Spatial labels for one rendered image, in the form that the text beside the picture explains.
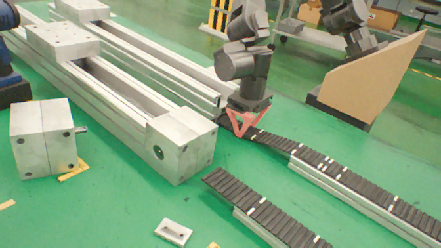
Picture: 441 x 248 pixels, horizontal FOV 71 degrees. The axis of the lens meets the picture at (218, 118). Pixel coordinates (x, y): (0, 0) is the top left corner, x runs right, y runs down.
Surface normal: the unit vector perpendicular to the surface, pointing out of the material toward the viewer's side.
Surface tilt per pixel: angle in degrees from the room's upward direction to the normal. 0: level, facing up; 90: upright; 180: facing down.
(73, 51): 90
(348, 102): 90
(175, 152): 90
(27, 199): 0
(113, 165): 0
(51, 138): 90
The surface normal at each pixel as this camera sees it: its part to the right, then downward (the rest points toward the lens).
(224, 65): -0.75, 0.25
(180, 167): 0.74, 0.45
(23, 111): 0.15, -0.83
